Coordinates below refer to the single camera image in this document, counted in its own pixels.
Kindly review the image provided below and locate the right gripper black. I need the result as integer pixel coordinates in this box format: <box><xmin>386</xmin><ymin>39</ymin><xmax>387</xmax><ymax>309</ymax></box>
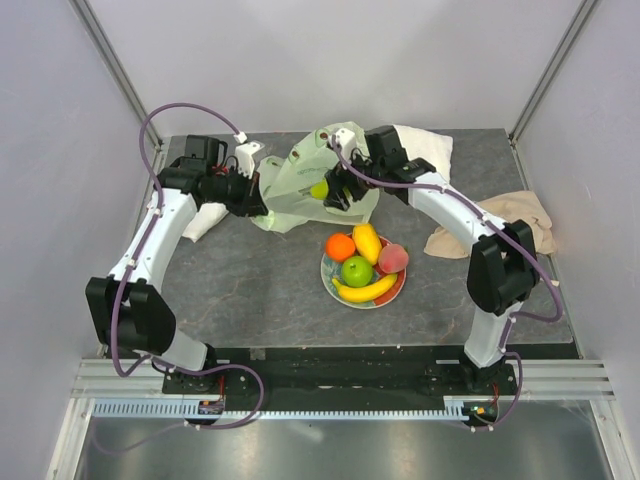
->
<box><xmin>324</xmin><ymin>145</ymin><xmax>385</xmax><ymax>212</ymax></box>

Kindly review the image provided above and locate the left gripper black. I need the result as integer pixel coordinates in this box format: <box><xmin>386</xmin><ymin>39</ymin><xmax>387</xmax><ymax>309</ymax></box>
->
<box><xmin>205</xmin><ymin>165</ymin><xmax>268</xmax><ymax>218</ymax></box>

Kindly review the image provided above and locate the green fake pear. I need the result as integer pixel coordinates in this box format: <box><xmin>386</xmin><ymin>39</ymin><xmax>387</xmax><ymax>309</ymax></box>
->
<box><xmin>309</xmin><ymin>180</ymin><xmax>329</xmax><ymax>200</ymax></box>

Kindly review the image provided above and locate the pale green plastic bag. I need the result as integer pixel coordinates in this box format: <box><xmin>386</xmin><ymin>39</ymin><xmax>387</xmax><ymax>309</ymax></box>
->
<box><xmin>252</xmin><ymin>121</ymin><xmax>380</xmax><ymax>233</ymax></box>

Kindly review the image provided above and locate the yellow fake mango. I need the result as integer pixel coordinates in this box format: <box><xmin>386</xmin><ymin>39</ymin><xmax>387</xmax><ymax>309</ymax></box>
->
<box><xmin>352</xmin><ymin>223</ymin><xmax>382</xmax><ymax>265</ymax></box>

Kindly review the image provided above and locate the orange fake fruit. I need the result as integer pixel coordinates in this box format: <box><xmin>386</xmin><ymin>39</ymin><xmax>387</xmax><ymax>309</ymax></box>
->
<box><xmin>325</xmin><ymin>233</ymin><xmax>356</xmax><ymax>263</ymax></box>

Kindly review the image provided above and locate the green fake apple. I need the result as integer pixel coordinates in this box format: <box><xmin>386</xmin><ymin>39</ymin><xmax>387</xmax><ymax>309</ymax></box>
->
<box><xmin>341</xmin><ymin>255</ymin><xmax>374</xmax><ymax>288</ymax></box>

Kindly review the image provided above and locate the pink fake peach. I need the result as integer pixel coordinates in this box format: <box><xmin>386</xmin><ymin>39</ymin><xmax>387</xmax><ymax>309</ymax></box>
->
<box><xmin>378</xmin><ymin>243</ymin><xmax>409</xmax><ymax>274</ymax></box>

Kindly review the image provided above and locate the yellow fake banana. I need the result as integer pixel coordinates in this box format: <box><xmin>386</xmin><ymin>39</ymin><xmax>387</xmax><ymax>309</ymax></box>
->
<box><xmin>332</xmin><ymin>274</ymin><xmax>402</xmax><ymax>306</ymax></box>

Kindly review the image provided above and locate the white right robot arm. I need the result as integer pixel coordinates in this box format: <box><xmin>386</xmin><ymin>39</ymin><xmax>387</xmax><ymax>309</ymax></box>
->
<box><xmin>324</xmin><ymin>126</ymin><xmax>540</xmax><ymax>394</ymax></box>

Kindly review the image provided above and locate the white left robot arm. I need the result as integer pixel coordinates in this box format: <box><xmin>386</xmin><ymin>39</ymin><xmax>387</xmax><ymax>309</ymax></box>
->
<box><xmin>85</xmin><ymin>135</ymin><xmax>268</xmax><ymax>393</ymax></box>

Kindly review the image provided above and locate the red white cartoon pouch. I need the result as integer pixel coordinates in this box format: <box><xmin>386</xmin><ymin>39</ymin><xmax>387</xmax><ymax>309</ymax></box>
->
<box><xmin>182</xmin><ymin>203</ymin><xmax>228</xmax><ymax>242</ymax></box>

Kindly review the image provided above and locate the red teal floral plate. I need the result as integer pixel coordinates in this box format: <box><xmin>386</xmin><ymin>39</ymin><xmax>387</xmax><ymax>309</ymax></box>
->
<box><xmin>320</xmin><ymin>233</ymin><xmax>407</xmax><ymax>310</ymax></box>

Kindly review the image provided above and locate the white folded towel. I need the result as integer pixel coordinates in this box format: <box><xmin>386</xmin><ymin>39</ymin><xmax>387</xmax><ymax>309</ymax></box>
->
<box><xmin>394</xmin><ymin>125</ymin><xmax>453</xmax><ymax>182</ymax></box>

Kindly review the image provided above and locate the beige crumpled cloth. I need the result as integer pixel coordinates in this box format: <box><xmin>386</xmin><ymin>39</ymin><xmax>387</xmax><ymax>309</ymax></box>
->
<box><xmin>424</xmin><ymin>190</ymin><xmax>557</xmax><ymax>260</ymax></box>

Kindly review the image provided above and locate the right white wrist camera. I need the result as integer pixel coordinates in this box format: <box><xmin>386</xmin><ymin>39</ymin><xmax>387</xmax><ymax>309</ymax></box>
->
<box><xmin>328</xmin><ymin>128</ymin><xmax>357</xmax><ymax>163</ymax></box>

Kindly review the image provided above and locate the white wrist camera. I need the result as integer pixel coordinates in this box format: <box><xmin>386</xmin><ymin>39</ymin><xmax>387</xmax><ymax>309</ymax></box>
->
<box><xmin>328</xmin><ymin>128</ymin><xmax>357</xmax><ymax>163</ymax></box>
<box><xmin>234</xmin><ymin>141</ymin><xmax>266</xmax><ymax>178</ymax></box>

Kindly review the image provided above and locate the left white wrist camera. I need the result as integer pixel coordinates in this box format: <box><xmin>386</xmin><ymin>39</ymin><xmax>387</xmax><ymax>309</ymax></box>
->
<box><xmin>234</xmin><ymin>141</ymin><xmax>266</xmax><ymax>178</ymax></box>

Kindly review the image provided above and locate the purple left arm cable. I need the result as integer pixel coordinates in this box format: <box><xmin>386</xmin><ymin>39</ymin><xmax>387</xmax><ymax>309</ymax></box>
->
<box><xmin>112</xmin><ymin>102</ymin><xmax>265</xmax><ymax>454</ymax></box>

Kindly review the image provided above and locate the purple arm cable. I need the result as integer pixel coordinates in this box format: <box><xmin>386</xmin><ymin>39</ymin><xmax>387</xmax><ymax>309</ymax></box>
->
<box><xmin>112</xmin><ymin>102</ymin><xmax>265</xmax><ymax>454</ymax></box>
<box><xmin>327</xmin><ymin>137</ymin><xmax>564</xmax><ymax>434</ymax></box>

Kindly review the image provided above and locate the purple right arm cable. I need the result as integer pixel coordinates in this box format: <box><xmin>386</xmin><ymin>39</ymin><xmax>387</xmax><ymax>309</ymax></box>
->
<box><xmin>327</xmin><ymin>137</ymin><xmax>564</xmax><ymax>434</ymax></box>

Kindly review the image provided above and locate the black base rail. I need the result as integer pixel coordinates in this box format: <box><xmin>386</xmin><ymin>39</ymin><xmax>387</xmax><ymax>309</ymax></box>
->
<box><xmin>162</xmin><ymin>346</ymin><xmax>517</xmax><ymax>413</ymax></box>

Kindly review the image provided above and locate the light blue cable duct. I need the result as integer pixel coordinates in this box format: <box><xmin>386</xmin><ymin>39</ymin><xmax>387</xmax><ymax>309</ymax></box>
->
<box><xmin>92</xmin><ymin>398</ymin><xmax>469</xmax><ymax>421</ymax></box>

